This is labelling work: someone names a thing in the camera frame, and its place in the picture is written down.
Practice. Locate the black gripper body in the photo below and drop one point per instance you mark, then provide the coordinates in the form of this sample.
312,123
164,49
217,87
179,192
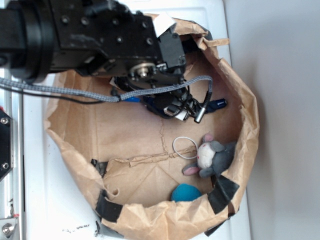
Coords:
178,103

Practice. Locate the white rubber band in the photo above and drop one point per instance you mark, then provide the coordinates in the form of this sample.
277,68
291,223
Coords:
177,152

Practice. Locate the grey plush bunny toy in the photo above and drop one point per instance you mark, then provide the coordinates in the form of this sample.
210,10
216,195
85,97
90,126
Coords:
212,158

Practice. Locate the black mounting bracket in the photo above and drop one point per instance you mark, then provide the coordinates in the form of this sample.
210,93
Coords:
6,161

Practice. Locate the metal frame rail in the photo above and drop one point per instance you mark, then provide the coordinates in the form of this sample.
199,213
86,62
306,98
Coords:
12,199

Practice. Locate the teal blue ball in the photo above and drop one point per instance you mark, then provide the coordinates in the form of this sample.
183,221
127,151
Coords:
185,193

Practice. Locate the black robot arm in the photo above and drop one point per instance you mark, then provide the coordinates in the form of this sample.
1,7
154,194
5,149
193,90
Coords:
144,55

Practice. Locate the brown paper bag bin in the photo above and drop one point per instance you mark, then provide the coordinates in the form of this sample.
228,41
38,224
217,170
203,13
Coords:
122,160

